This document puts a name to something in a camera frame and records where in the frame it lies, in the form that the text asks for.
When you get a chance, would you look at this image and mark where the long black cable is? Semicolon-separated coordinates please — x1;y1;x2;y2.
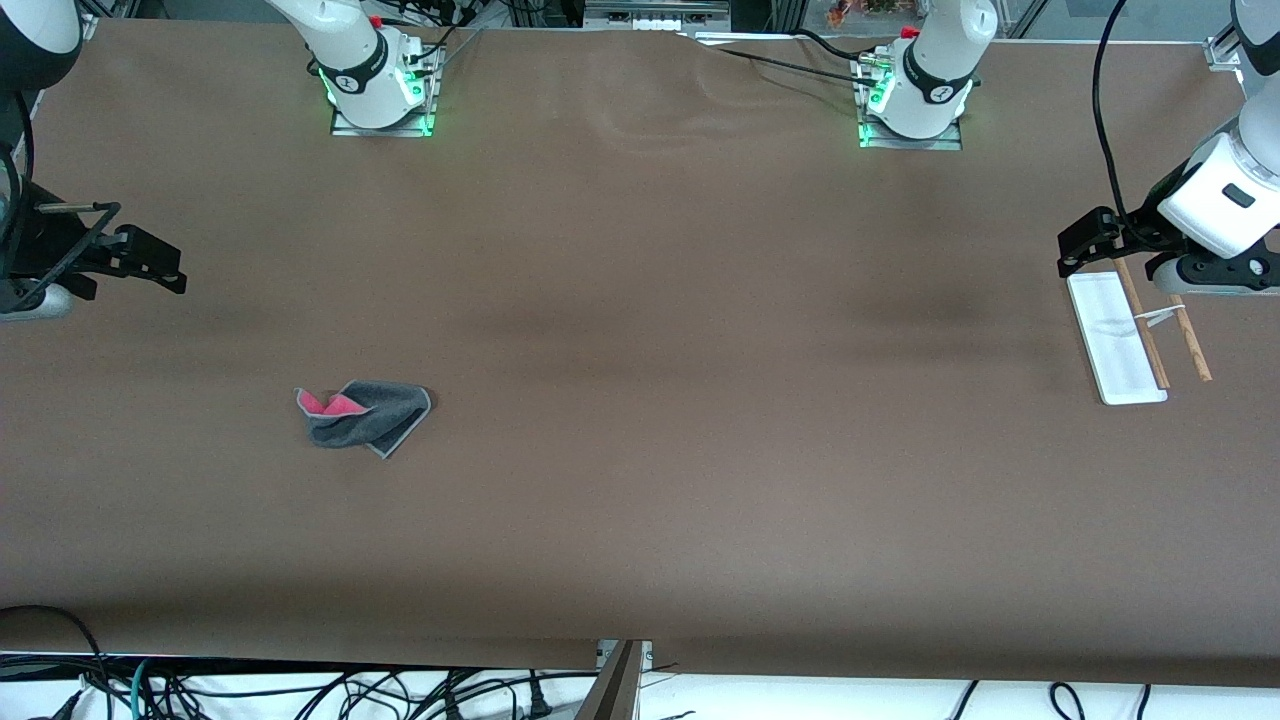
700;42;881;91

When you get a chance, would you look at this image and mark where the white rectangular tray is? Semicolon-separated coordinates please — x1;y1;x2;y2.
1067;258;1214;406

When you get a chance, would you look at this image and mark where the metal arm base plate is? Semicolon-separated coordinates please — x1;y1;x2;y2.
330;45;438;139
857;55;964;152

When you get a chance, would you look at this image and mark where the white power strip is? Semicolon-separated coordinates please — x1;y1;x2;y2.
585;0;731;32

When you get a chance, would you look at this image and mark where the metal table frame post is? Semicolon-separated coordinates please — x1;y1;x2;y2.
575;640;644;720

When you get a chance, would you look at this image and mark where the curved black cable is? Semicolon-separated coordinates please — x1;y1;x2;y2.
795;28;891;67

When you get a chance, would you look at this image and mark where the grey and pink towel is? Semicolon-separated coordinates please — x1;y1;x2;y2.
296;379;433;460

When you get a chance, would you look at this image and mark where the brown table cover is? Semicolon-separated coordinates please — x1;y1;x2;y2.
0;18;1280;689

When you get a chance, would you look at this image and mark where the looped black cable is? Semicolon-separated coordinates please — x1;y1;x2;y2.
0;604;103;693

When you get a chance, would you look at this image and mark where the orange background object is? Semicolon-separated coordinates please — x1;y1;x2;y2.
828;0;901;26

